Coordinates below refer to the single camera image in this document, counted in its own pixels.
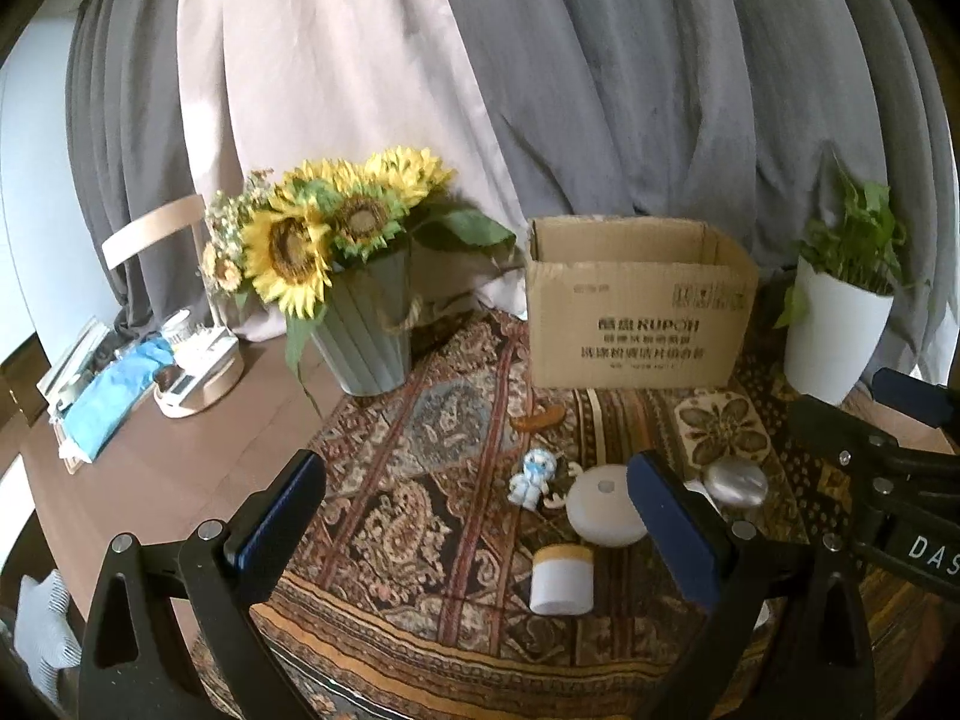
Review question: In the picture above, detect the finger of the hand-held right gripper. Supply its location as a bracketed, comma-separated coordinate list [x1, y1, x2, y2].
[787, 396, 960, 496]
[872, 367, 960, 428]

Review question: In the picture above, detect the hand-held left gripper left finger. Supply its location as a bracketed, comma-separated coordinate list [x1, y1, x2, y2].
[79, 448, 329, 720]

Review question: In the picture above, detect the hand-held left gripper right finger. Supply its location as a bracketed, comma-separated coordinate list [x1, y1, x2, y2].
[626, 451, 878, 720]

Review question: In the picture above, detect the round white puck device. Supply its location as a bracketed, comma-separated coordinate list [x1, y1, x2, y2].
[566, 465, 650, 547]

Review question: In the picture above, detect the white jar with yellow lid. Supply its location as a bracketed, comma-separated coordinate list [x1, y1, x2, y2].
[529, 544, 595, 614]

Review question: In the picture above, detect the small white blue figurine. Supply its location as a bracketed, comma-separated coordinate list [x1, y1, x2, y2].
[508, 448, 558, 509]

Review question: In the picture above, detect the brown cardboard box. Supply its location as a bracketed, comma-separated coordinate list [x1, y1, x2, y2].
[523, 216, 760, 391]

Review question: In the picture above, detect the white plant pot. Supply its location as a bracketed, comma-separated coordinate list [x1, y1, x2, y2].
[782, 255, 896, 407]

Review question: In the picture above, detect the patterned paisley table cloth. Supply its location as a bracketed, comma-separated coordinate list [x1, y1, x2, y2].
[191, 307, 947, 720]

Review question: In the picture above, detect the green leafy plant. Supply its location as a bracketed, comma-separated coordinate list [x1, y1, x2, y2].
[774, 157, 932, 329]

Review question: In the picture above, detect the blue cloth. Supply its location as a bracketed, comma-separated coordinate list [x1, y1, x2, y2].
[64, 337, 176, 461]

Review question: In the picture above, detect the grey-green ribbed vase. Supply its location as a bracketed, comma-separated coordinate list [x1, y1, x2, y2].
[309, 244, 425, 397]

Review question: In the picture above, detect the stack of white books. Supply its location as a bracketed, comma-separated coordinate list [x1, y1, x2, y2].
[37, 315, 115, 422]

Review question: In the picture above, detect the sunflower bouquet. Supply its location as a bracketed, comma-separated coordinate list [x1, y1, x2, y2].
[201, 146, 518, 410]

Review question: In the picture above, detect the round wooden desk lamp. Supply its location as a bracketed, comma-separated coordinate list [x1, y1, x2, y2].
[101, 193, 246, 419]

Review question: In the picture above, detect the wide grey curtain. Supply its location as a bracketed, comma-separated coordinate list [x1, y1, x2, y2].
[426, 0, 955, 316]

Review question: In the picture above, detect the white cabinet panel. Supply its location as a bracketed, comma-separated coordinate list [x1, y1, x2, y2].
[0, 15, 80, 365]

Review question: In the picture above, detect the pale pink curtain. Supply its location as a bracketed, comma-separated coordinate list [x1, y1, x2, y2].
[175, 0, 530, 342]

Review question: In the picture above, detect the narrow grey curtain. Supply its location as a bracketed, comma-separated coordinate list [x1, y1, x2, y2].
[66, 0, 252, 320]

